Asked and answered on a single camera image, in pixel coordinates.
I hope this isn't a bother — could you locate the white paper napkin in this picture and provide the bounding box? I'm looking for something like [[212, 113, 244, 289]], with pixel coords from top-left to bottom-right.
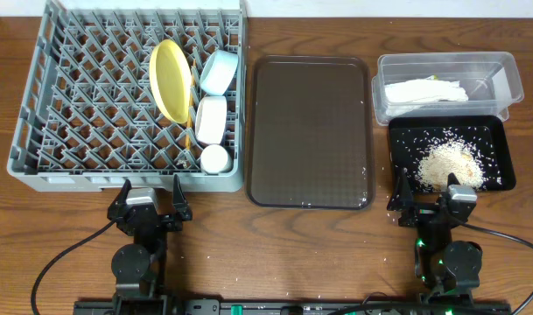
[[384, 79, 468, 103]]

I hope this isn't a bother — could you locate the yellow round plate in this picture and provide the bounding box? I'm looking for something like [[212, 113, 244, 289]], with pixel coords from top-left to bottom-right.
[[149, 39, 192, 123]]

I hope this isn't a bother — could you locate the pile of rice waste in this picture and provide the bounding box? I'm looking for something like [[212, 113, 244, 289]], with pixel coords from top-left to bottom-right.
[[415, 139, 486, 191]]

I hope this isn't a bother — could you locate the dark brown serving tray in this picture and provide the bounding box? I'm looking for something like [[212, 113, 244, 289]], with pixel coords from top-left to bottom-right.
[[245, 55, 375, 211]]

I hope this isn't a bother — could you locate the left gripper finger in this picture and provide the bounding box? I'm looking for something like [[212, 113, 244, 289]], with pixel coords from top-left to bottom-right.
[[172, 175, 193, 221], [107, 179, 132, 221]]

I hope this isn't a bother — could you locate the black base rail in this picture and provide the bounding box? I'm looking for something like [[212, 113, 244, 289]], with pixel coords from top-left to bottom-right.
[[73, 297, 510, 315]]

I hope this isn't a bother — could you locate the black rectangular tray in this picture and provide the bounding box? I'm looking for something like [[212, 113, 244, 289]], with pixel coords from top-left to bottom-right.
[[389, 115, 516, 193]]

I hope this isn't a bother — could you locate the light blue bowl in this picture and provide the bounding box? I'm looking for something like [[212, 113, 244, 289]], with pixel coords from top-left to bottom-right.
[[200, 50, 239, 96]]

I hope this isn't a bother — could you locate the right black cable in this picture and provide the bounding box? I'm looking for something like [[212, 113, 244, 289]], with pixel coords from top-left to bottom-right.
[[453, 218, 533, 315]]

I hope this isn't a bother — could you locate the clear plastic bin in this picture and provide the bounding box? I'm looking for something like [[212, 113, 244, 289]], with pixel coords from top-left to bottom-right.
[[372, 52, 524, 126]]

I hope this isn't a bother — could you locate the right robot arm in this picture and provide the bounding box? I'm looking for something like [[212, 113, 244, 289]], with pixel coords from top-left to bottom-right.
[[387, 171, 483, 306]]

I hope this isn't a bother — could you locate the green yellow snack wrapper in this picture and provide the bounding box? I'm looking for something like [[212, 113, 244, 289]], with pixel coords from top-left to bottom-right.
[[425, 74, 440, 81]]

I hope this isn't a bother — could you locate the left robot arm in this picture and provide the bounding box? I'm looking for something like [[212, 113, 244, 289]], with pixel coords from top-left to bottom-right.
[[107, 176, 193, 299]]

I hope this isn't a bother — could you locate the white cup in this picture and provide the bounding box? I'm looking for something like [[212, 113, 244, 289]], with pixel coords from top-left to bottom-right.
[[200, 144, 233, 174]]

